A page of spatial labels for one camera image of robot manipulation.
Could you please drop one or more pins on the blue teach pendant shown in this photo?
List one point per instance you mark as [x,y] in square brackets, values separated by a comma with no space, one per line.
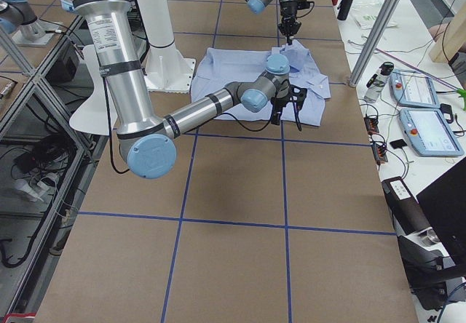
[411,89]
[428,133]

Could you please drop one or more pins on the upper blue teach pendant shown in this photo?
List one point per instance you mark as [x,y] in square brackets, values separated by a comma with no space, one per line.
[411,89]

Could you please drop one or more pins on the light blue striped shirt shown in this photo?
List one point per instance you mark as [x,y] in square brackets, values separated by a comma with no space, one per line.
[245,72]

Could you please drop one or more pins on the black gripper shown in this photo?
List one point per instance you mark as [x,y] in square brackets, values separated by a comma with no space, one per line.
[289,10]
[278,102]

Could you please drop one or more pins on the lower blue teach pendant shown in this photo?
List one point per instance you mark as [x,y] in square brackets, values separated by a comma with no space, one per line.
[428,133]

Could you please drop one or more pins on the aluminium frame post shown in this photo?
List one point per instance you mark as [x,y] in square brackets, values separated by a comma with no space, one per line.
[372,41]

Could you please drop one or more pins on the metal reacher grabber tool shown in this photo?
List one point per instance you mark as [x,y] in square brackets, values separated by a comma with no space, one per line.
[455,89]

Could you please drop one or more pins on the clear water bottle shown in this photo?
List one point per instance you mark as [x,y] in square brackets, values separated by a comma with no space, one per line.
[377,82]

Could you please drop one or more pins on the black thermos bottle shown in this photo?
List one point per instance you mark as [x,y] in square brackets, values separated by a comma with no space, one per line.
[344,9]

